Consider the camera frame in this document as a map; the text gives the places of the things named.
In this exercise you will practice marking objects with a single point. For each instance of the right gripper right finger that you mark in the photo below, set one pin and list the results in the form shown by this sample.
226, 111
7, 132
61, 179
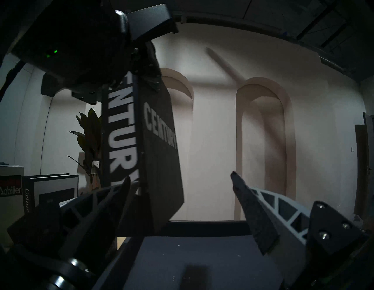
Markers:
292, 228

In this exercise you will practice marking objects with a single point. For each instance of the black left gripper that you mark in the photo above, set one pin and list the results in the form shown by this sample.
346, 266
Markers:
73, 43

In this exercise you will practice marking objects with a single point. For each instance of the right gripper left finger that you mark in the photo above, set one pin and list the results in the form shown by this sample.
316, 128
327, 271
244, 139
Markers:
87, 222

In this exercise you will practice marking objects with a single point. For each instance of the black Century book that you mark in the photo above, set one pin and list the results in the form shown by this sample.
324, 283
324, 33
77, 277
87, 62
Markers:
163, 175

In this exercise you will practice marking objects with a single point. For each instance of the light wooden display table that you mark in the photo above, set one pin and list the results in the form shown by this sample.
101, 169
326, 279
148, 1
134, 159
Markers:
120, 242

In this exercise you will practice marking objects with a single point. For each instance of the black metal shelf cart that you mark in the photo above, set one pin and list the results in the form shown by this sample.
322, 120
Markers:
190, 257

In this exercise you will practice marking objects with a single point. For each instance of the white plant tag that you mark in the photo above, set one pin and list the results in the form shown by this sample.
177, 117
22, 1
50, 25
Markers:
95, 167

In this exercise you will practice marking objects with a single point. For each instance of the Crime and Punishment book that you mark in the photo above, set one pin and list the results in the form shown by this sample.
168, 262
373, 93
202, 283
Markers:
43, 187

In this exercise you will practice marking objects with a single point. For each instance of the Arietta Mobilier book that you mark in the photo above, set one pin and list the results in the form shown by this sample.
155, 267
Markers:
11, 204

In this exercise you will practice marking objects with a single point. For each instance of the tall green leafy plant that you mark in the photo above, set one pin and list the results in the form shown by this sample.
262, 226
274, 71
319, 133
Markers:
87, 131

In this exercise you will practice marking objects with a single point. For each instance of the dark brown door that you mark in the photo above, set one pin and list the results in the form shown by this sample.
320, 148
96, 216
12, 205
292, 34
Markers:
362, 175

